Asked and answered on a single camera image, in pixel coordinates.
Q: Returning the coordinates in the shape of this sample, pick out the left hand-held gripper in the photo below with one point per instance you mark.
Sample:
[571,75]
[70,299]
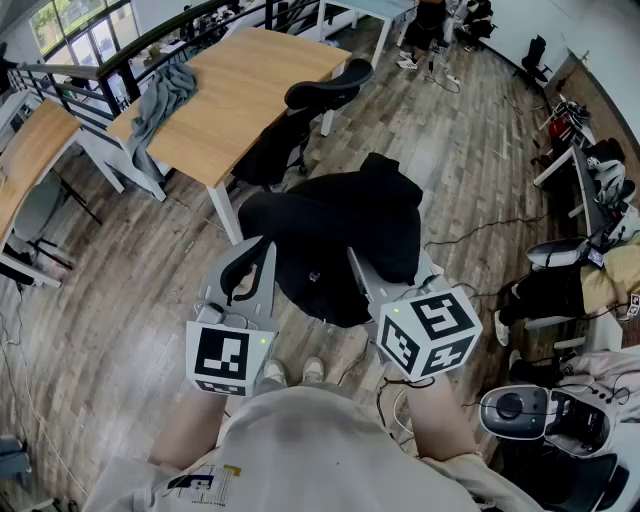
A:
[220,352]

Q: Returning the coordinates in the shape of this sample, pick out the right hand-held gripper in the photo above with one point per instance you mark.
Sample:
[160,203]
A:
[430,330]

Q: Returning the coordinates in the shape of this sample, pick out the black jacket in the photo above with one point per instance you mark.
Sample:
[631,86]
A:
[340,215]

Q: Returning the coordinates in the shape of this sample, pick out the black mesh chair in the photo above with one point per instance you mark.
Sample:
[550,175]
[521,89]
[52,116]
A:
[325,82]

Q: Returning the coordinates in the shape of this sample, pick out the person's left forearm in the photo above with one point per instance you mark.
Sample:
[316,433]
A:
[190,430]

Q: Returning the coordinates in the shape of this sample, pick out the person's right forearm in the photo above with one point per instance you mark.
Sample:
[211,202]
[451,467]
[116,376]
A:
[440,420]

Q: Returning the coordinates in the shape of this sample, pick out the black swivel chair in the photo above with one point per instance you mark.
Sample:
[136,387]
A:
[536,55]
[575,480]

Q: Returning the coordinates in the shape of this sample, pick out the person's left shoe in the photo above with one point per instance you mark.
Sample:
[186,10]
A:
[275,372]

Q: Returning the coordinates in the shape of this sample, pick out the person's shoe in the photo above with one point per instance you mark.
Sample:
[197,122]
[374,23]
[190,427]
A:
[275,372]
[313,370]

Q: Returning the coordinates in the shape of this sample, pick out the person's right shoe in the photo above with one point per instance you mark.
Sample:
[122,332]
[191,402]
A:
[313,370]

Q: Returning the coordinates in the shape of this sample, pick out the person's beige shirt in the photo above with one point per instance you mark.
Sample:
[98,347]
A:
[310,450]

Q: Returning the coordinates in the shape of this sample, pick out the white power strip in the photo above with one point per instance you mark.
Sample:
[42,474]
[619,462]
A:
[452,78]

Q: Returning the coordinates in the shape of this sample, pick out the grey crumpled garment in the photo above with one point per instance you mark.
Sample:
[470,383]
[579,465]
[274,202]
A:
[165,95]

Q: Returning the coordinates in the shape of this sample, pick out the white desk dark top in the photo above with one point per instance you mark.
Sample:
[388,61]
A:
[582,175]

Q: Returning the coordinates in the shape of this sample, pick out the red bag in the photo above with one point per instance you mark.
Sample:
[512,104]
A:
[555,129]

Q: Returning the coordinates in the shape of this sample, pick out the pale pink garment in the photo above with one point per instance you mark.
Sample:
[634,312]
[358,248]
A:
[610,365]

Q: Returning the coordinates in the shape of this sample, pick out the black white garment pile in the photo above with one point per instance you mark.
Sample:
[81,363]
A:
[607,170]

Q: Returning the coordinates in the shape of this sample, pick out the black metal railing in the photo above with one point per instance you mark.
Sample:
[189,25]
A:
[129,82]

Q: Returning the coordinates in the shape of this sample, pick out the white folding rack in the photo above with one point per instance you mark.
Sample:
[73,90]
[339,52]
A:
[570,112]

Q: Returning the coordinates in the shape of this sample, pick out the white table pale top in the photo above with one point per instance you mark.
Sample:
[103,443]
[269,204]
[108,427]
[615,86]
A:
[380,7]

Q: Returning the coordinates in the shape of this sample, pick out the large window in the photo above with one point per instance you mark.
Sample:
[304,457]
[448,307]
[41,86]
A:
[55,20]

